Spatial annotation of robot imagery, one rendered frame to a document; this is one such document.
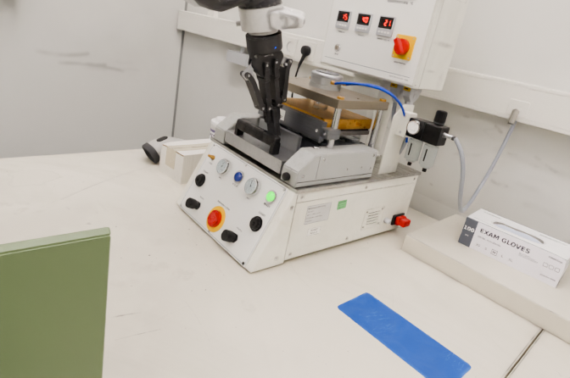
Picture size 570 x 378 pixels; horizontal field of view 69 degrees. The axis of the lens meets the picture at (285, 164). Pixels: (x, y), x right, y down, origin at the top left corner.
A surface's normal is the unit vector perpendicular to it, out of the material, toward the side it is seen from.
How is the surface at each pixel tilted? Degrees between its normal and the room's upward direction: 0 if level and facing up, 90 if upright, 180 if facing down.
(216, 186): 65
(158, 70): 90
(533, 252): 87
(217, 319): 0
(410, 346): 0
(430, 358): 0
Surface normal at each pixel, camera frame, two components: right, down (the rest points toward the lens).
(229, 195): -0.61, -0.33
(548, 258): -0.66, 0.09
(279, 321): 0.18, -0.93
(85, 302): 0.63, 0.36
